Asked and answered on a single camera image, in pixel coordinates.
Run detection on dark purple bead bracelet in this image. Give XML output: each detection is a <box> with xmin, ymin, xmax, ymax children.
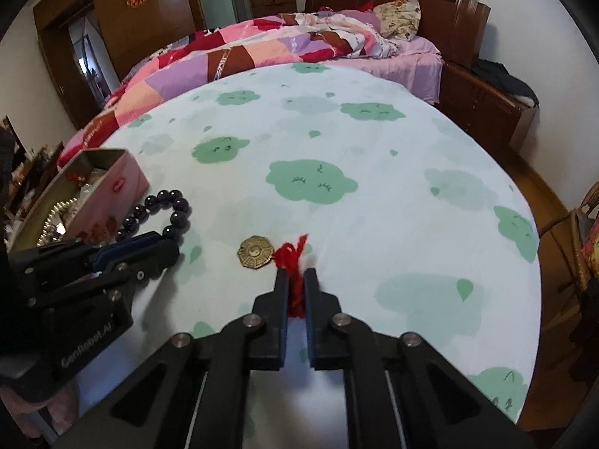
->
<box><xmin>115</xmin><ymin>189</ymin><xmax>192</xmax><ymax>244</ymax></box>

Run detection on dark clothes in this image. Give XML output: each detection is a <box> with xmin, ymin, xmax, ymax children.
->
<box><xmin>472</xmin><ymin>58</ymin><xmax>540</xmax><ymax>106</ymax></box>

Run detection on patchwork quilt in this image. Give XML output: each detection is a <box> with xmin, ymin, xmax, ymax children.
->
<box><xmin>56</xmin><ymin>14</ymin><xmax>389</xmax><ymax>169</ymax></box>

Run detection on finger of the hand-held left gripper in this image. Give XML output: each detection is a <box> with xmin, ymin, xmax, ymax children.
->
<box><xmin>9</xmin><ymin>231</ymin><xmax>162</xmax><ymax>287</ymax></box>
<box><xmin>28</xmin><ymin>241</ymin><xmax>181</xmax><ymax>310</ymax></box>

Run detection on wooden chair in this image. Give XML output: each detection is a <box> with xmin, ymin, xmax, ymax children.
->
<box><xmin>538</xmin><ymin>187</ymin><xmax>599</xmax><ymax>337</ymax></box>

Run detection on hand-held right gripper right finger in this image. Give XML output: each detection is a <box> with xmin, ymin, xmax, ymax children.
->
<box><xmin>303</xmin><ymin>268</ymin><xmax>536</xmax><ymax>449</ymax></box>

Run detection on pile of clutter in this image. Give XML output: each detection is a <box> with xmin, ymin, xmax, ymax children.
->
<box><xmin>0</xmin><ymin>114</ymin><xmax>66</xmax><ymax>244</ymax></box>

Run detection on brass pendant with red cord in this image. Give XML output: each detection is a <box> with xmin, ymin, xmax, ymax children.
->
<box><xmin>237</xmin><ymin>233</ymin><xmax>310</xmax><ymax>319</ymax></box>

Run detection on wooden wardrobe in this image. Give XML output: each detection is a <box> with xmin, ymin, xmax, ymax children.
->
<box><xmin>33</xmin><ymin>0</ymin><xmax>298</xmax><ymax>129</ymax></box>

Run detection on colourful chair cushion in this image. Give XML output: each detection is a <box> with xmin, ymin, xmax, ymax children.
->
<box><xmin>583</xmin><ymin>217</ymin><xmax>599</xmax><ymax>277</ymax></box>

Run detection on cloud print tablecloth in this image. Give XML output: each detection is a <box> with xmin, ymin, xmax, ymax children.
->
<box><xmin>77</xmin><ymin>62</ymin><xmax>541</xmax><ymax>431</ymax></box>

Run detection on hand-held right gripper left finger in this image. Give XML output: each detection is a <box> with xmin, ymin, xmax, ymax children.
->
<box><xmin>54</xmin><ymin>268</ymin><xmax>290</xmax><ymax>449</ymax></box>

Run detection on wooden headboard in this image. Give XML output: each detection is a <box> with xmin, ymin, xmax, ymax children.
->
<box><xmin>304</xmin><ymin>0</ymin><xmax>492</xmax><ymax>64</ymax></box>

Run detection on wooden nightstand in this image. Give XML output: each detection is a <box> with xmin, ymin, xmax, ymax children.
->
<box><xmin>440</xmin><ymin>61</ymin><xmax>539</xmax><ymax>153</ymax></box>

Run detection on purple cloth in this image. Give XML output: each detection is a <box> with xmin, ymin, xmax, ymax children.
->
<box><xmin>337</xmin><ymin>8</ymin><xmax>377</xmax><ymax>29</ymax></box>

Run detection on pink bed sheet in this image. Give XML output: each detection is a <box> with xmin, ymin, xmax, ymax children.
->
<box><xmin>323</xmin><ymin>33</ymin><xmax>443</xmax><ymax>104</ymax></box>

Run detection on silver bead necklace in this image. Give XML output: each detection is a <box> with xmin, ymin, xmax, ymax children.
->
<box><xmin>37</xmin><ymin>196</ymin><xmax>92</xmax><ymax>246</ymax></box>

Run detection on floral pillow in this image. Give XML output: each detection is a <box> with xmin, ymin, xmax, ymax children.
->
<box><xmin>373</xmin><ymin>0</ymin><xmax>420</xmax><ymax>40</ymax></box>

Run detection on pink tin box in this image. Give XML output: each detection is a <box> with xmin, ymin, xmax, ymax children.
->
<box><xmin>7</xmin><ymin>148</ymin><xmax>150</xmax><ymax>256</ymax></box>

